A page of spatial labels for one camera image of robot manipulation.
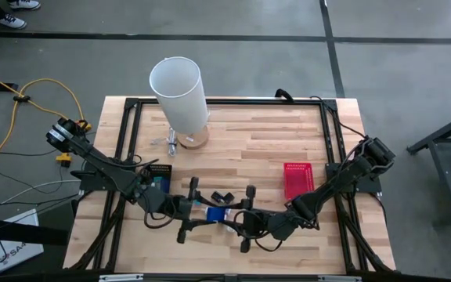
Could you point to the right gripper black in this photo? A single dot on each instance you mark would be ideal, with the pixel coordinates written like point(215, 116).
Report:
point(257, 223)

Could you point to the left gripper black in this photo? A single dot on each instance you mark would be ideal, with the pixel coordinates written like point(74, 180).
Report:
point(180, 207)

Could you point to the teal cube wall charger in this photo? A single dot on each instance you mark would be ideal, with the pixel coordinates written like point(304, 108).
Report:
point(198, 203)

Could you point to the purple white wall charger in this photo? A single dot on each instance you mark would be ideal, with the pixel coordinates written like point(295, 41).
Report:
point(228, 212)

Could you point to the navy framed digital display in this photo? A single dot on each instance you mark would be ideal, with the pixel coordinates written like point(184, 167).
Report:
point(215, 214)

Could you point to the pink white wall charger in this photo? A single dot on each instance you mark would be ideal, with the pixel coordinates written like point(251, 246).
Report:
point(230, 228)

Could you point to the black wall charger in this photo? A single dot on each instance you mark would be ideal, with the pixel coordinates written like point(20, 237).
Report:
point(228, 198)
point(217, 196)

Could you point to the cyan framed digital display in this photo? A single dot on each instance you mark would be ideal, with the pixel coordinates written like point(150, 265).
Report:
point(157, 182)

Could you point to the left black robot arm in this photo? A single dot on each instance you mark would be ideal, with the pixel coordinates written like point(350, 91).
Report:
point(100, 164)

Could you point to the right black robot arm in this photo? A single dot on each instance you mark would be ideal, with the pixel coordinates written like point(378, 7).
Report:
point(339, 180)

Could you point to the black slotted plastic basket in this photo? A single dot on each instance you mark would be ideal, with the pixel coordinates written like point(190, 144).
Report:
point(159, 169)

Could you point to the red slotted plastic basket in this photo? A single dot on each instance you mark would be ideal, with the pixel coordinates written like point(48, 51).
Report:
point(298, 184)

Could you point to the round wooden lamp base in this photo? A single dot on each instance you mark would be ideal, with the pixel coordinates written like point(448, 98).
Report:
point(196, 142)

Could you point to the white cylindrical lamp shade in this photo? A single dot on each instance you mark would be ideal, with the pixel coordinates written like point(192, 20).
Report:
point(178, 98)

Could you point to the white printed box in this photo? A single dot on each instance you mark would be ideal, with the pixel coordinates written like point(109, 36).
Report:
point(18, 250)

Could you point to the dark metal stand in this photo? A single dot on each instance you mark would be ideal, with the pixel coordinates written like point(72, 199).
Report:
point(441, 132)

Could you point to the person's white shoe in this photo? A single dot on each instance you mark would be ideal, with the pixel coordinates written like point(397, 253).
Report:
point(12, 21)
point(25, 4)

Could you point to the silver metal bracket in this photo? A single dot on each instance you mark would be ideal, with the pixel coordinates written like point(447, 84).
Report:
point(339, 279)
point(120, 278)

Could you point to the black aluminium table frame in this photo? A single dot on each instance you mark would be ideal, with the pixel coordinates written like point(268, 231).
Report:
point(249, 101)

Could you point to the black frame beam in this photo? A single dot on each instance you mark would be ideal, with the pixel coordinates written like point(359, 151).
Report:
point(14, 231)

